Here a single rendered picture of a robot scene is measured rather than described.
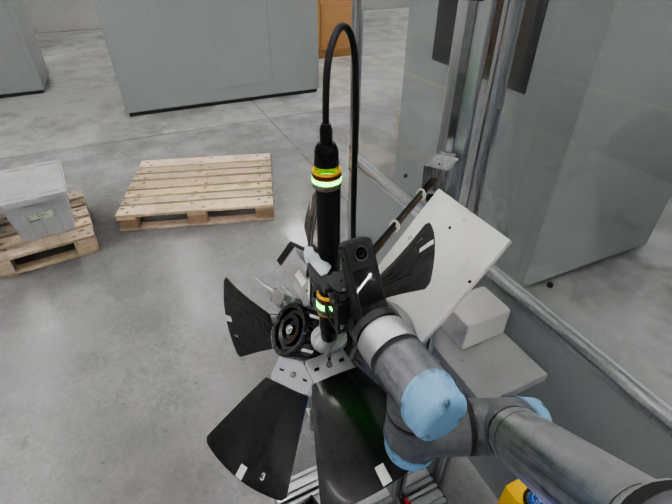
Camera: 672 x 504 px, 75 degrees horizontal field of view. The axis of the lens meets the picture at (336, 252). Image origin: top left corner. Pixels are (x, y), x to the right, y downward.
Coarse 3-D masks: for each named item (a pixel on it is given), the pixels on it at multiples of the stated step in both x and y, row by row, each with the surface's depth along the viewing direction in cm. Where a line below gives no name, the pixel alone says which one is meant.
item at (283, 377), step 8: (280, 360) 96; (288, 360) 96; (288, 368) 96; (296, 368) 96; (304, 368) 96; (272, 376) 96; (280, 376) 96; (288, 376) 96; (296, 376) 96; (304, 376) 96; (288, 384) 96; (296, 384) 96; (304, 384) 96; (304, 392) 96
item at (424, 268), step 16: (416, 240) 87; (400, 256) 88; (416, 256) 80; (432, 256) 76; (384, 272) 87; (400, 272) 79; (416, 272) 76; (384, 288) 80; (400, 288) 75; (416, 288) 73
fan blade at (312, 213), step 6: (312, 198) 109; (312, 204) 108; (312, 210) 105; (306, 216) 116; (312, 216) 103; (306, 222) 116; (312, 222) 102; (306, 228) 117; (312, 228) 100; (306, 234) 118; (312, 234) 99; (312, 240) 98; (306, 270) 100; (306, 276) 100
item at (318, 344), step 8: (312, 336) 84; (320, 336) 84; (344, 336) 84; (312, 344) 84; (320, 344) 83; (328, 344) 83; (336, 344) 83; (344, 344) 83; (320, 352) 83; (328, 352) 82; (336, 352) 82
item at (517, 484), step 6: (516, 480) 82; (510, 486) 81; (516, 486) 81; (522, 486) 81; (504, 492) 82; (510, 492) 80; (516, 492) 80; (522, 492) 80; (528, 492) 80; (504, 498) 82; (510, 498) 80; (516, 498) 79; (522, 498) 79
